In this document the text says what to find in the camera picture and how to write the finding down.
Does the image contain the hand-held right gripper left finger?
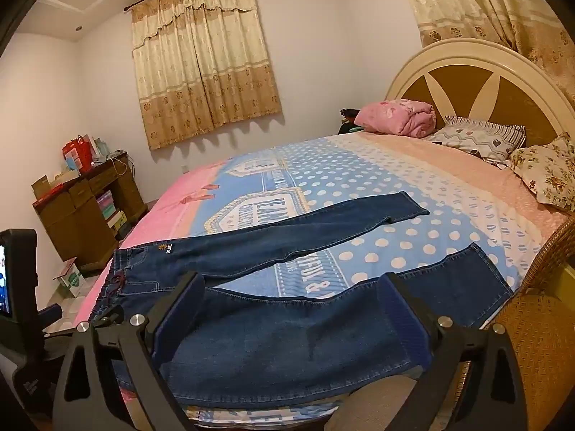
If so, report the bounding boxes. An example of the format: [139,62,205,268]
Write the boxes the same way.
[53,270,207,431]

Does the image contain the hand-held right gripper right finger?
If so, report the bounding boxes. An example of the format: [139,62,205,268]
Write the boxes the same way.
[377,272,528,431]

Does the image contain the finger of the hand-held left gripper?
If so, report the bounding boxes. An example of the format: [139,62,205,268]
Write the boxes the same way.
[38,304,64,329]

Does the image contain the blue denim jeans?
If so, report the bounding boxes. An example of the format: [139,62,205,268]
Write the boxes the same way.
[87,191,515,398]

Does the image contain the white and green carton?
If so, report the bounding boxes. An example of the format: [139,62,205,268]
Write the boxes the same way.
[53,257,86,298]

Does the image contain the brown wooden desk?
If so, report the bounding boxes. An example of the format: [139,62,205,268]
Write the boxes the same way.
[32,150,149,272]

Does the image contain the brown cardboard box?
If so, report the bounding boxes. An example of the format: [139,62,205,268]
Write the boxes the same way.
[31,174,54,203]

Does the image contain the stack of pastel boxes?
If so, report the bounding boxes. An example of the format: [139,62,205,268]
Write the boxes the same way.
[96,191,130,240]

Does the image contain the wicker chair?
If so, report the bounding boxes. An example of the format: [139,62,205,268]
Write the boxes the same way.
[487,215,575,431]

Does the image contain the red paper bag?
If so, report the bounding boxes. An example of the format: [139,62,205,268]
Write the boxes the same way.
[63,135,96,173]

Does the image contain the pink and blue printed blanket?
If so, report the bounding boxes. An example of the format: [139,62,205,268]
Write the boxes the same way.
[74,135,571,428]

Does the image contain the striped heart print pillow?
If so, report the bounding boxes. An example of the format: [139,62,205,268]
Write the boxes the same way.
[424,116,526,164]

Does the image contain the pink pillow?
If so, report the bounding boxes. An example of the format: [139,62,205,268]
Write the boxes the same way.
[354,99,436,139]

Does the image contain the dark clothes pile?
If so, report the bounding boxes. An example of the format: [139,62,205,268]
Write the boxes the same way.
[338,108,365,135]

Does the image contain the floral print pillow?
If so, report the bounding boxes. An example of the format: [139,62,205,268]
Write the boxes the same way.
[510,132,575,214]

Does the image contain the beige floral window curtain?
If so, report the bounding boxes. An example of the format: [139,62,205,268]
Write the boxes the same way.
[130,0,284,151]

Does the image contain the cream and brown bed headboard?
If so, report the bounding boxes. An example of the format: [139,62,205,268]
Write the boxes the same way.
[385,38,575,153]

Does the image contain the beige floral corner curtain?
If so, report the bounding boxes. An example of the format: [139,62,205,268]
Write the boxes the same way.
[395,0,575,99]

